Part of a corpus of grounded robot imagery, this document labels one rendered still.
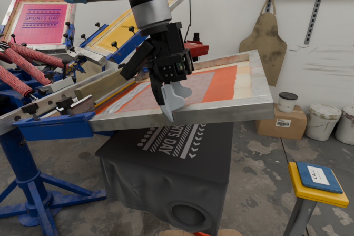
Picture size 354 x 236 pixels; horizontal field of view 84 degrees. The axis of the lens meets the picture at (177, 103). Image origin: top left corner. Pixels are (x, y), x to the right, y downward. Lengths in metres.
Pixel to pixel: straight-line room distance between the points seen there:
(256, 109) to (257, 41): 2.26
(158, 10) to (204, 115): 0.23
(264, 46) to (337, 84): 0.97
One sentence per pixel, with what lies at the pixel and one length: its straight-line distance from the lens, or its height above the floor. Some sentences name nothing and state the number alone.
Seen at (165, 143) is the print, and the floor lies 0.95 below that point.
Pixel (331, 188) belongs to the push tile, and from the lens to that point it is 0.75.
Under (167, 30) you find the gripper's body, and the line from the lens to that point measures 0.41.
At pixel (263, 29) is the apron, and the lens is 2.66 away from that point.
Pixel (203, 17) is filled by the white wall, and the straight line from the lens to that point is 2.72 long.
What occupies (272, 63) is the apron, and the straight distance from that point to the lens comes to 2.73.
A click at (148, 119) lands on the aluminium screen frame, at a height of 1.18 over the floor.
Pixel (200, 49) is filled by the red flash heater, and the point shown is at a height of 1.08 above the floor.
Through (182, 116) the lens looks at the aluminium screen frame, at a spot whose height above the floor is 1.21.
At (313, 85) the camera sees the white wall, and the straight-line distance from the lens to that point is 2.96.
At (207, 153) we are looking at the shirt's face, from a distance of 0.75.
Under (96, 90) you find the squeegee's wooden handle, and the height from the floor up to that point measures 1.15.
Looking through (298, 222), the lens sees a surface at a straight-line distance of 0.89.
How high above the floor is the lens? 1.43
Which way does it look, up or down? 26 degrees down
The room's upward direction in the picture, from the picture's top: straight up
